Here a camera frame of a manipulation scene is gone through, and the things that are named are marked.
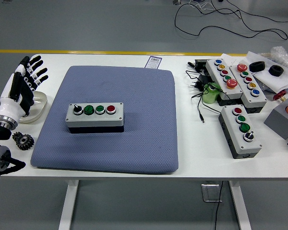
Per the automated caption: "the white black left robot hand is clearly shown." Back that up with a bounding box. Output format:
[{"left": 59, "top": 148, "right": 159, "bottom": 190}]
[{"left": 0, "top": 55, "right": 49, "bottom": 120}]

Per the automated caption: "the grey four-button control box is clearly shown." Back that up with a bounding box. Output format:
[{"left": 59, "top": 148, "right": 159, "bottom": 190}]
[
  {"left": 218, "top": 104, "right": 263, "bottom": 160},
  {"left": 65, "top": 102, "right": 125, "bottom": 134}
]

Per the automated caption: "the white shallow dish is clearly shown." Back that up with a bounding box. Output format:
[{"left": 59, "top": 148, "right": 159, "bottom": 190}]
[{"left": 19, "top": 90, "right": 48, "bottom": 125}]

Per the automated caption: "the dark metal bevel gear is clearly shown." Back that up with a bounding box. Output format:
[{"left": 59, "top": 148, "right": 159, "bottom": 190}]
[{"left": 11, "top": 132, "right": 35, "bottom": 151}]

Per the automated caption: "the yellow floor tape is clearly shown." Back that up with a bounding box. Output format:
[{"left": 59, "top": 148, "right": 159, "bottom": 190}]
[{"left": 0, "top": 49, "right": 249, "bottom": 57}]

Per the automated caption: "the white table leg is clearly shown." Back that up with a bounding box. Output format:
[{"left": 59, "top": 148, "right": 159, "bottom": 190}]
[
  {"left": 57, "top": 179, "right": 79, "bottom": 230},
  {"left": 228, "top": 180, "right": 252, "bottom": 230}
]

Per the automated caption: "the blue-grey textured mat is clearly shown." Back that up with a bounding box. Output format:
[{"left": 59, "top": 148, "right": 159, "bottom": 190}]
[{"left": 30, "top": 65, "right": 179, "bottom": 175}]

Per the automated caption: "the purple-edged label card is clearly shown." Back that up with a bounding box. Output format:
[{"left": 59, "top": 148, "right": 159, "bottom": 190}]
[{"left": 145, "top": 55, "right": 163, "bottom": 70}]

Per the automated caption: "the small black electronic module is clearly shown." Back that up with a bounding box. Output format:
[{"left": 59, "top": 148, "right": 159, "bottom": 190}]
[{"left": 194, "top": 59, "right": 210, "bottom": 72}]

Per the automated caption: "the black power adapter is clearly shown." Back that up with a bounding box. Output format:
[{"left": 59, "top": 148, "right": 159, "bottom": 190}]
[{"left": 188, "top": 75, "right": 211, "bottom": 92}]

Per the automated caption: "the green tape roll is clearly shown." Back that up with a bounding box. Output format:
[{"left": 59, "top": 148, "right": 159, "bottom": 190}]
[{"left": 202, "top": 82, "right": 222, "bottom": 105}]

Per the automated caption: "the metal floor socket plate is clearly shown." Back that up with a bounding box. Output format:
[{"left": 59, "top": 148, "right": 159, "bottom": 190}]
[{"left": 201, "top": 183, "right": 223, "bottom": 203}]

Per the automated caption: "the white paper sheet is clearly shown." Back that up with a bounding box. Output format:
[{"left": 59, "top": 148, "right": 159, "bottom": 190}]
[{"left": 244, "top": 51, "right": 288, "bottom": 91}]

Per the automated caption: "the grey rectangular block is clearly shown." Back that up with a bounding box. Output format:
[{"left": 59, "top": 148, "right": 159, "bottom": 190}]
[{"left": 263, "top": 98, "right": 288, "bottom": 140}]

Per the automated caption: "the red knob part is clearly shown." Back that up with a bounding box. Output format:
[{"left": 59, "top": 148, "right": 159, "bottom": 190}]
[{"left": 273, "top": 90, "right": 288, "bottom": 103}]

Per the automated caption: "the clear bubble wrap bag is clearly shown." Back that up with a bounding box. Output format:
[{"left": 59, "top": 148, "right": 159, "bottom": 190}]
[{"left": 262, "top": 46, "right": 288, "bottom": 69}]

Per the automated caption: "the thin black adapter cable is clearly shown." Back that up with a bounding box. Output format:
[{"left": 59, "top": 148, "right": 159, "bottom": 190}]
[{"left": 185, "top": 69, "right": 231, "bottom": 124}]

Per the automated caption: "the black hanging power cable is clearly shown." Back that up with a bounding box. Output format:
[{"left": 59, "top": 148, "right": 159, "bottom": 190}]
[{"left": 213, "top": 180, "right": 224, "bottom": 230}]

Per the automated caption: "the black floor cable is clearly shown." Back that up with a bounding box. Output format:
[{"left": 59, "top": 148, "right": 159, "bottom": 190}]
[{"left": 174, "top": 0, "right": 288, "bottom": 40}]

